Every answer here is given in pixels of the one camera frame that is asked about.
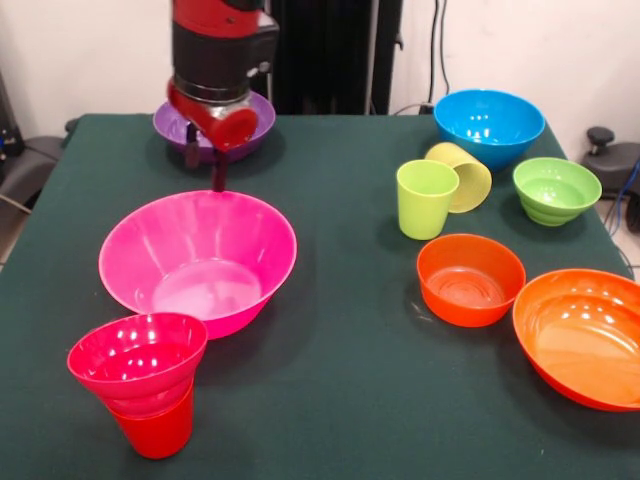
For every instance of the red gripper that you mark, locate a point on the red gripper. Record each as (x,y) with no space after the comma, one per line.
(230,130)

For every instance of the large magenta bowl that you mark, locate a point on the large magenta bowl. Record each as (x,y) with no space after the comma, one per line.
(200,240)

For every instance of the small crimson pink bowl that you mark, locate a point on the small crimson pink bowl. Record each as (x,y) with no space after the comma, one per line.
(135,365)

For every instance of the yellow cup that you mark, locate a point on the yellow cup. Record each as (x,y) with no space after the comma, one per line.
(475,185)

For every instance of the red cup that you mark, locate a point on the red cup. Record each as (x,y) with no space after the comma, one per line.
(155,435)

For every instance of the small orange bowl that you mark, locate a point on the small orange bowl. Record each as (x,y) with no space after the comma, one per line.
(470,300)

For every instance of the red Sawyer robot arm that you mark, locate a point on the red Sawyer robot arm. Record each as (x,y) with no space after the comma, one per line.
(215,50)

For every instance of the purple bowl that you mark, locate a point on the purple bowl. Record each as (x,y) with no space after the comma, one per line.
(265,120)

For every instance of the black robot column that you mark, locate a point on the black robot column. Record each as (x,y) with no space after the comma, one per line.
(330,50)

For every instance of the black equipment box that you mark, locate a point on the black equipment box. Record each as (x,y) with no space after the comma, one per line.
(7,125)

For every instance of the dark green tablecloth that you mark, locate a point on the dark green tablecloth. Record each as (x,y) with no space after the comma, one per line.
(325,350)

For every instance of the lime green cup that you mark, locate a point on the lime green cup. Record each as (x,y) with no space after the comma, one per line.
(425,210)

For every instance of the blue bowl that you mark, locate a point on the blue bowl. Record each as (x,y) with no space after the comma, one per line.
(490,130)

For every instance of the small green bowl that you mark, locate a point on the small green bowl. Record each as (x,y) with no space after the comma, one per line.
(557,195)

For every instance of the large orange bowl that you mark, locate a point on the large orange bowl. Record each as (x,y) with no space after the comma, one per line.
(585,345)

